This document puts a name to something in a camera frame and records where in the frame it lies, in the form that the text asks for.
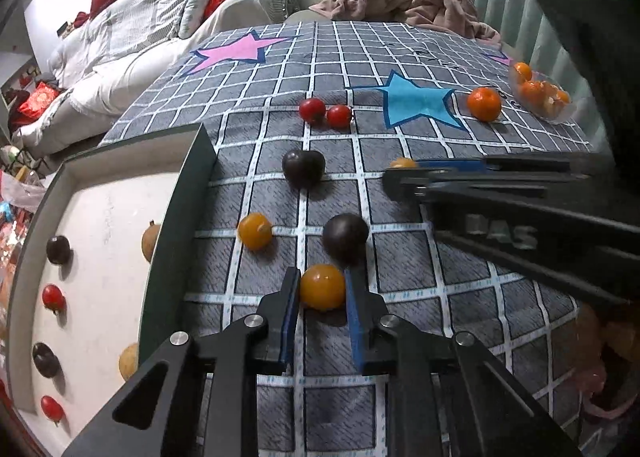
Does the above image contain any white quilted sofa cover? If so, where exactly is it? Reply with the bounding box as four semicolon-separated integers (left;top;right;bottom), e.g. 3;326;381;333
12;0;301;158

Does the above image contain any pale green curtain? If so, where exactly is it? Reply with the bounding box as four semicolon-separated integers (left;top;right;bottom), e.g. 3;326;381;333
445;0;616;148

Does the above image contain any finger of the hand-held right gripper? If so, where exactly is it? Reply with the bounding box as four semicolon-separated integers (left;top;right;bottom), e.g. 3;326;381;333
414;153;597;174
383;168;592;202

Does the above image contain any white tray with dark rim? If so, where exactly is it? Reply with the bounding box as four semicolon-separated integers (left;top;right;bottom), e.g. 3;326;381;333
10;123;217;457

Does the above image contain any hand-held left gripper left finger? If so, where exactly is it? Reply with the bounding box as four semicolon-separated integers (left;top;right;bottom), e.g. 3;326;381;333
62;266;302;457

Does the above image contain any mandarin orange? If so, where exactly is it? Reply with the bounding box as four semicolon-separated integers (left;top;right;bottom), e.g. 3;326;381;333
467;87;502;122

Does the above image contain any person's right hand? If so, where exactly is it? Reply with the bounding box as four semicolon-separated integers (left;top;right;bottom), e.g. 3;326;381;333
575;304;640;373

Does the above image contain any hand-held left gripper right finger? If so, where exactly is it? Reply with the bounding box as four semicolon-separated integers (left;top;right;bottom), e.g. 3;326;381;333
344;269;583;457

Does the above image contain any red patterned cushion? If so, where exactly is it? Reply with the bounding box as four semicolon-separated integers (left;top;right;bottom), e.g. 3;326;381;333
17;82;63;120

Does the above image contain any dark purple plum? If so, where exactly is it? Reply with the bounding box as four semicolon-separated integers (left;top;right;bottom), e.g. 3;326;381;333
281;149;327;188
46;235;72;265
32;342;61;379
322;213;370;265

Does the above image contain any clear plastic bowl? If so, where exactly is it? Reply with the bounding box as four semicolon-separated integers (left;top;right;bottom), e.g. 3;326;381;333
509;62;576;125

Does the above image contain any crumpled plastic bag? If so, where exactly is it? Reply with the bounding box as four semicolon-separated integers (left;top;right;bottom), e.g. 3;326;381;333
0;169;48;212

